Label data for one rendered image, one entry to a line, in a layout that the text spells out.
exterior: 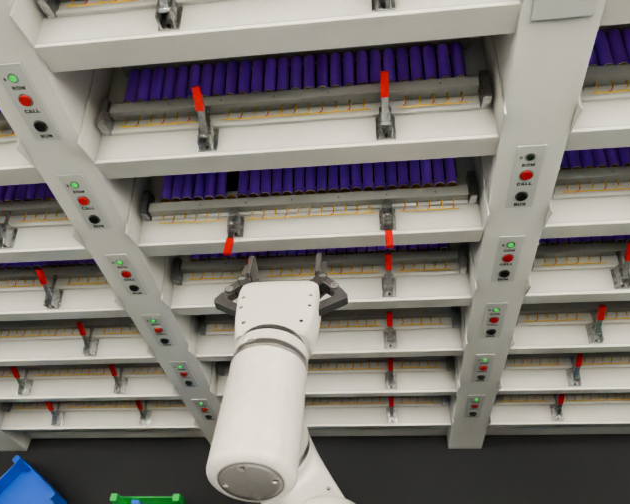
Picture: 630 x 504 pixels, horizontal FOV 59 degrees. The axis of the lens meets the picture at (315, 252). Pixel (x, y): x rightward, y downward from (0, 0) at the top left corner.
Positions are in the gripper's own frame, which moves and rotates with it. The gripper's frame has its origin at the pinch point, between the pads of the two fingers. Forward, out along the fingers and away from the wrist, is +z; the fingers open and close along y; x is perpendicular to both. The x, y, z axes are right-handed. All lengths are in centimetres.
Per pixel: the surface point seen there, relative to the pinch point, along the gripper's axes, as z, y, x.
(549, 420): 36, 56, -82
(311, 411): 38, -7, -81
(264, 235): 20.0, -7.0, -8.4
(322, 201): 23.1, 3.4, -3.9
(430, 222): 20.8, 21.6, -7.8
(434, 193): 23.4, 22.5, -3.7
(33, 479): 29, -94, -101
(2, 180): 17, -47, 7
